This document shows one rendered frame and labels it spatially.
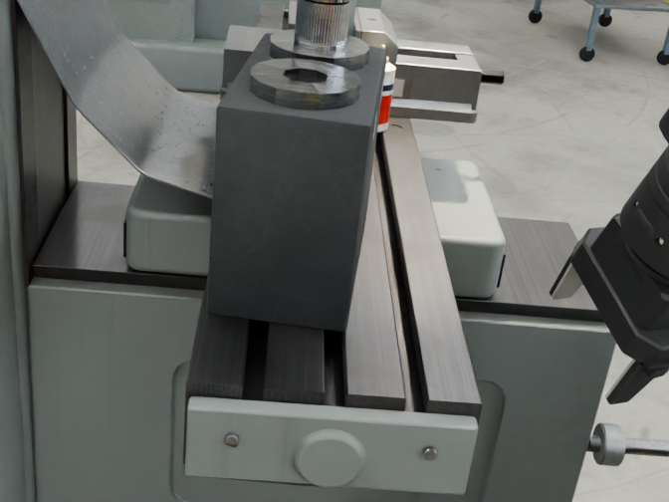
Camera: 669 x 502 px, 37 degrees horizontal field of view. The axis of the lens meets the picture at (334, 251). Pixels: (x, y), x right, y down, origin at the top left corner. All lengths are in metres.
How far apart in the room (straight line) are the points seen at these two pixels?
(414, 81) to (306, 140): 0.60
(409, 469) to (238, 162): 0.27
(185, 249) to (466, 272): 0.37
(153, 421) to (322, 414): 0.69
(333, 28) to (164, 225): 0.48
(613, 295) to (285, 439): 0.27
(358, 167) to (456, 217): 0.58
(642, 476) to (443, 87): 1.28
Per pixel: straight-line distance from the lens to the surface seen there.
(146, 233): 1.28
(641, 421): 2.56
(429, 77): 1.34
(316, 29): 0.88
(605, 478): 2.35
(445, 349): 0.84
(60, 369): 1.40
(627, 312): 0.78
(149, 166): 1.25
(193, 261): 1.29
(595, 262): 0.80
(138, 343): 1.35
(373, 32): 1.32
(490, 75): 1.41
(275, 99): 0.77
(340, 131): 0.75
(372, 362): 0.80
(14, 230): 1.29
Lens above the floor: 1.40
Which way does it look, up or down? 27 degrees down
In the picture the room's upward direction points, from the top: 7 degrees clockwise
